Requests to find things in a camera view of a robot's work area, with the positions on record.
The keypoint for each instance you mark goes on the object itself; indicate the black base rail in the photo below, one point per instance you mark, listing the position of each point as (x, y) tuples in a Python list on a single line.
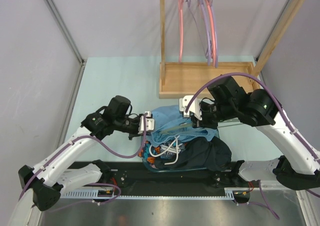
[(135, 180)]

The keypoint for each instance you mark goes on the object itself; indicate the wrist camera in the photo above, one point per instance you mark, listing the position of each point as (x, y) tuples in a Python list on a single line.
[(146, 123), (188, 106)]

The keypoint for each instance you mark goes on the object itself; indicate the wooden clothes rack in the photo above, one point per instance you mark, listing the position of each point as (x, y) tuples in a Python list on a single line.
[(177, 80)]

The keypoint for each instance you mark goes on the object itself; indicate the blue patterned shorts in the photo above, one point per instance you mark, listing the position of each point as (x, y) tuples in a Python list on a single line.
[(168, 151)]

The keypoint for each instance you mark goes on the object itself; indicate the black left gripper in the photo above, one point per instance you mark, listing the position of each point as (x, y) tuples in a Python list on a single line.
[(135, 133)]

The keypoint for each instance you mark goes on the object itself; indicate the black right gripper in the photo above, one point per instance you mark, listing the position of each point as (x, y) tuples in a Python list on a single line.
[(203, 122)]

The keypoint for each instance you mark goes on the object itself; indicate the purple hanger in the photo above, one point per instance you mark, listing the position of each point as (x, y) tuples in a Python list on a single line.
[(206, 38)]

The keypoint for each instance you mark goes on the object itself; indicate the light blue shorts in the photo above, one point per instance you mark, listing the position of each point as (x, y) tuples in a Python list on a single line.
[(170, 136)]

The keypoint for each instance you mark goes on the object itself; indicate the salmon pink hanger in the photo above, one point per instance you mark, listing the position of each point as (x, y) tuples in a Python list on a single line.
[(212, 29)]

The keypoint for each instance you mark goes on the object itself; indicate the dark navy shorts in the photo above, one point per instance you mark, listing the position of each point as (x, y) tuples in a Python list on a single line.
[(200, 153)]

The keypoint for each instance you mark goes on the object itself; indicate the aluminium corner frame post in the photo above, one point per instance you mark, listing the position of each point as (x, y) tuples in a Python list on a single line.
[(64, 30)]

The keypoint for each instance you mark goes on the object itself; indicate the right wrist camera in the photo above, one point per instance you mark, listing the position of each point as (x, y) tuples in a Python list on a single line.
[(188, 106)]

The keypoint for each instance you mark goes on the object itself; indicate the pink hanger left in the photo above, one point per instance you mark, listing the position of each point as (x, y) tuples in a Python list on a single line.
[(181, 29)]

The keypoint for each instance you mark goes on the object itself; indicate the lavender hanger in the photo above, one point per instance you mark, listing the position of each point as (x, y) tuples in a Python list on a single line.
[(216, 36)]

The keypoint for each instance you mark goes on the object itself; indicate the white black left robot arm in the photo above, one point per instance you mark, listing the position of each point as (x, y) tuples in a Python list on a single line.
[(48, 179)]

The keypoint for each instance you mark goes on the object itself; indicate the sage green hanger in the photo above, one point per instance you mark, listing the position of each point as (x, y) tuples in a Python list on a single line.
[(178, 129)]

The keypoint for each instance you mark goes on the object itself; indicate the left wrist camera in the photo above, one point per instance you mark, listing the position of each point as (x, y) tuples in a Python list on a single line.
[(146, 123)]

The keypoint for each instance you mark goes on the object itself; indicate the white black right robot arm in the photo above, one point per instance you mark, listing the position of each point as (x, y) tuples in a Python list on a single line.
[(242, 96)]

